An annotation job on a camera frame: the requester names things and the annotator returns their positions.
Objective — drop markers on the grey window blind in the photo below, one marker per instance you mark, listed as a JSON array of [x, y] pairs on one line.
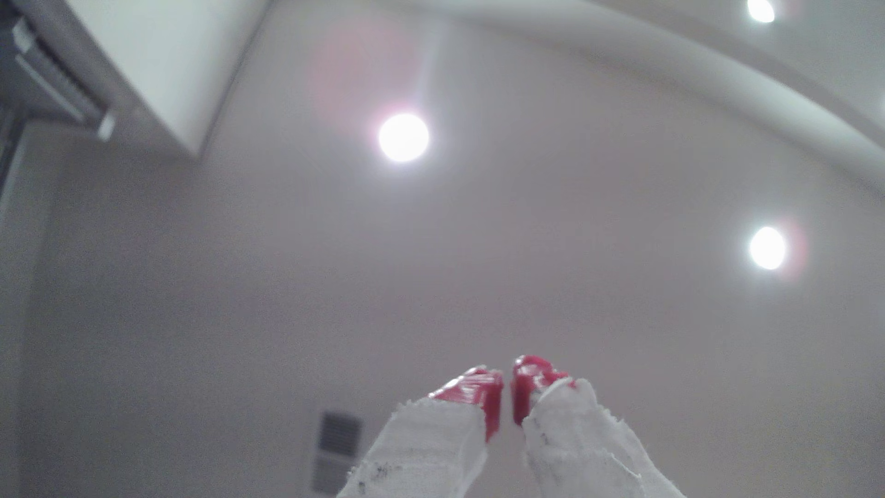
[[48, 76]]

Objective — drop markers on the white overhead cabinet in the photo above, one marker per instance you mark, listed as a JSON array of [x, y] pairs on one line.
[[173, 62]]

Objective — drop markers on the white curved ceiling beam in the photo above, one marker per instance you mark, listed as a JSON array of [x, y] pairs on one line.
[[726, 76]]

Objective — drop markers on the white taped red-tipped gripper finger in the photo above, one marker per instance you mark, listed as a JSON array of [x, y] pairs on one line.
[[581, 449], [422, 449]]

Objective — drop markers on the grey wall air vent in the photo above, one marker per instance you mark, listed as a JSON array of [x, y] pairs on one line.
[[337, 449]]

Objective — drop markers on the round ceiling light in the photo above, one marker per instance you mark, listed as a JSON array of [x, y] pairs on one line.
[[760, 10], [767, 247], [403, 137]]

